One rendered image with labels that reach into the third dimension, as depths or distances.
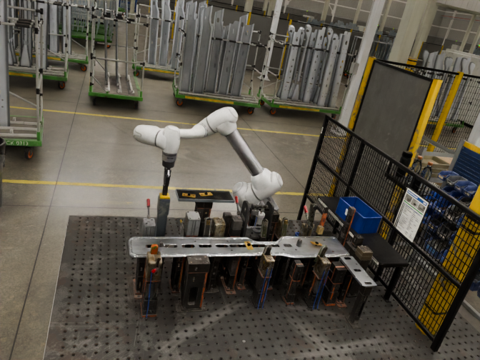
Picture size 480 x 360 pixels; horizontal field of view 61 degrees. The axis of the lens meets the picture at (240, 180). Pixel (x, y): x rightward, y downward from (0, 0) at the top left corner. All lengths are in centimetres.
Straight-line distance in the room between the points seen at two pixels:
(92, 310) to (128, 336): 27
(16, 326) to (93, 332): 119
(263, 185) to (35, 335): 191
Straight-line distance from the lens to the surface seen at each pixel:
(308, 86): 1044
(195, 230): 253
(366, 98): 535
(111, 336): 231
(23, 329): 340
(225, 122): 287
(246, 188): 309
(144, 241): 244
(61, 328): 237
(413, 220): 284
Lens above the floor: 235
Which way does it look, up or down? 23 degrees down
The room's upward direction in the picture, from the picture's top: 11 degrees clockwise
